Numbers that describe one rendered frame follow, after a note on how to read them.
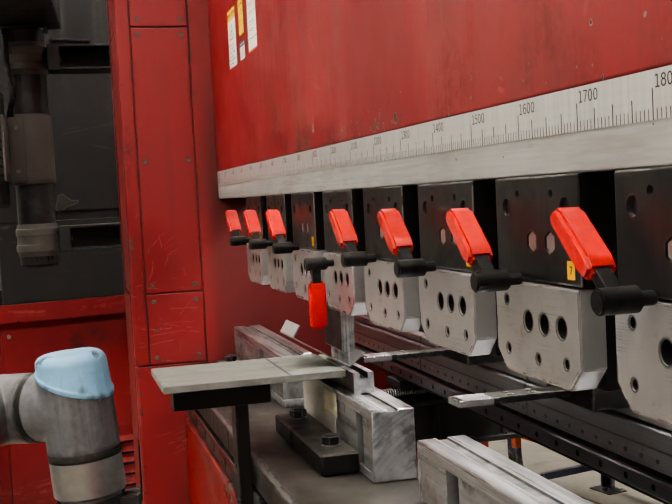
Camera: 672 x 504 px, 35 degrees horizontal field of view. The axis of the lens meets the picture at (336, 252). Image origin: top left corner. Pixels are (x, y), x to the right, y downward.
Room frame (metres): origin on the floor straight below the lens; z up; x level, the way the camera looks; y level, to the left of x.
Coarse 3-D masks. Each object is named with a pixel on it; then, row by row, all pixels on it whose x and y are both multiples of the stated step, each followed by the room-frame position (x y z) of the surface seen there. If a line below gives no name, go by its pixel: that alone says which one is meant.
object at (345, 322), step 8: (328, 312) 1.62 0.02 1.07; (336, 312) 1.57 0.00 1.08; (328, 320) 1.62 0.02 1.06; (336, 320) 1.58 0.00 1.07; (344, 320) 1.55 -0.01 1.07; (352, 320) 1.56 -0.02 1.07; (328, 328) 1.62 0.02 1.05; (336, 328) 1.58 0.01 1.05; (344, 328) 1.55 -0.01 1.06; (352, 328) 1.56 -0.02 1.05; (328, 336) 1.63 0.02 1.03; (336, 336) 1.58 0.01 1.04; (344, 336) 1.55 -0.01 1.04; (352, 336) 1.56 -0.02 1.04; (328, 344) 1.64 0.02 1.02; (336, 344) 1.58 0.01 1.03; (344, 344) 1.55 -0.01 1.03; (352, 344) 1.56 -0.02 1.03; (336, 352) 1.62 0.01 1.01; (344, 352) 1.57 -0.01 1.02; (344, 360) 1.58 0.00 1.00
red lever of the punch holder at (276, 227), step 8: (272, 216) 1.68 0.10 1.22; (280, 216) 1.69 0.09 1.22; (272, 224) 1.66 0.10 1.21; (280, 224) 1.66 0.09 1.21; (272, 232) 1.65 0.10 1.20; (280, 232) 1.65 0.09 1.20; (280, 240) 1.64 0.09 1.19; (272, 248) 1.64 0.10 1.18; (280, 248) 1.63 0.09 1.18; (288, 248) 1.63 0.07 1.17; (296, 248) 1.64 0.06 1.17
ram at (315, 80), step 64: (256, 0) 1.88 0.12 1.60; (320, 0) 1.46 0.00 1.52; (384, 0) 1.19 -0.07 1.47; (448, 0) 1.01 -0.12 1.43; (512, 0) 0.87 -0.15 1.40; (576, 0) 0.77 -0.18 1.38; (640, 0) 0.69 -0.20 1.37; (256, 64) 1.91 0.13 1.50; (320, 64) 1.47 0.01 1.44; (384, 64) 1.20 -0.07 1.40; (448, 64) 1.01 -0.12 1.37; (512, 64) 0.88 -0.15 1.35; (576, 64) 0.77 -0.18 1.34; (640, 64) 0.69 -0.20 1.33; (256, 128) 1.94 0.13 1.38; (320, 128) 1.49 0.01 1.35; (384, 128) 1.21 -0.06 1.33; (640, 128) 0.69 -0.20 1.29; (256, 192) 1.97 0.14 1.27
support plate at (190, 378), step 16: (160, 368) 1.61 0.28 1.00; (176, 368) 1.61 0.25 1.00; (192, 368) 1.60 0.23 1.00; (208, 368) 1.59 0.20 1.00; (224, 368) 1.58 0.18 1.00; (240, 368) 1.57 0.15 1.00; (256, 368) 1.57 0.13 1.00; (272, 368) 1.56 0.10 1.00; (288, 368) 1.55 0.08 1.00; (304, 368) 1.54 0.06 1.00; (320, 368) 1.54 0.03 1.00; (336, 368) 1.53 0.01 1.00; (160, 384) 1.48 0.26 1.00; (176, 384) 1.46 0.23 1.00; (192, 384) 1.46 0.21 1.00; (208, 384) 1.46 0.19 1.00; (224, 384) 1.47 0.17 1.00; (240, 384) 1.47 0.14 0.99; (256, 384) 1.48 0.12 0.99
